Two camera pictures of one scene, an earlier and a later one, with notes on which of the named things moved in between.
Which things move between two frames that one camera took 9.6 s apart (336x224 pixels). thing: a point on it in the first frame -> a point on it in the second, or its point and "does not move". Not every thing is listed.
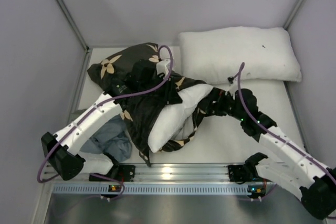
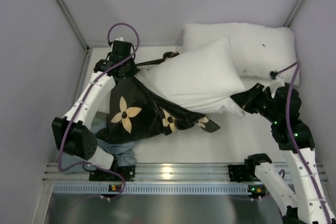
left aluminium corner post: [61, 3] does not move
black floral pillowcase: [140, 108] -> [136, 111]
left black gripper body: [143, 69] -> [127, 71]
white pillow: [175, 121] -> [201, 80]
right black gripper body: [212, 102] -> [252, 96]
